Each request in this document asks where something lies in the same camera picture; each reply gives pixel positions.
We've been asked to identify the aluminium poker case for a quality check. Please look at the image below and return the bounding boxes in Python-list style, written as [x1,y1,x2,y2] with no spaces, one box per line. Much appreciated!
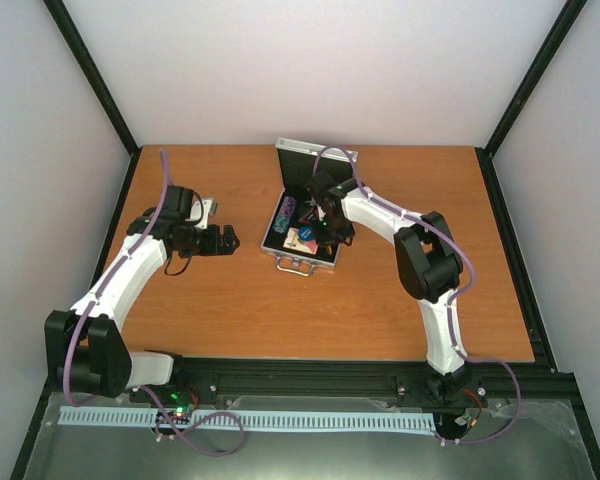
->
[261,137,358,277]

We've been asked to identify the pink playing card deck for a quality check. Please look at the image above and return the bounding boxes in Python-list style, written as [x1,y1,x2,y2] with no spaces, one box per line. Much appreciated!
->
[283,228,318,255]

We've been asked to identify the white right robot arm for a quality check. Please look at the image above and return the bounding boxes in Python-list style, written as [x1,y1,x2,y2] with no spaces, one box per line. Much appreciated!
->
[307,171,470,376]

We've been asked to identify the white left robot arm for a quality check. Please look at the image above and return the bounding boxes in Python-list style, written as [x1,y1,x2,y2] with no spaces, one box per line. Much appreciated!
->
[44,185,240,404]

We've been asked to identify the purple poker chip stack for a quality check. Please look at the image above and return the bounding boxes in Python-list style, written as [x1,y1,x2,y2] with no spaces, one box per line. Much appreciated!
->
[272,196,297,234]

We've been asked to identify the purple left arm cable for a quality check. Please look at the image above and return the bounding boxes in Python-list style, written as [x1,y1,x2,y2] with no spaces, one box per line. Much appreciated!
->
[60,149,246,456]

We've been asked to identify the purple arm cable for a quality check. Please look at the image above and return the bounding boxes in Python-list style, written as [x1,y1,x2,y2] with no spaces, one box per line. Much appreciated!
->
[310,146,523,444]
[60,149,246,456]

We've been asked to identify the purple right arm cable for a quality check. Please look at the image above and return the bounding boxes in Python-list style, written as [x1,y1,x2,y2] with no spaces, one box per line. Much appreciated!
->
[310,146,523,444]

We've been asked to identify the black aluminium frame rail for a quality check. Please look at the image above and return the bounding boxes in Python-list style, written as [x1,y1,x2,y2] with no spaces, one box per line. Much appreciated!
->
[150,357,579,408]

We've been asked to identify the white cable duct strip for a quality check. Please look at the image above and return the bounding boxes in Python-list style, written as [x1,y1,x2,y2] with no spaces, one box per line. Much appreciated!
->
[58,406,436,435]

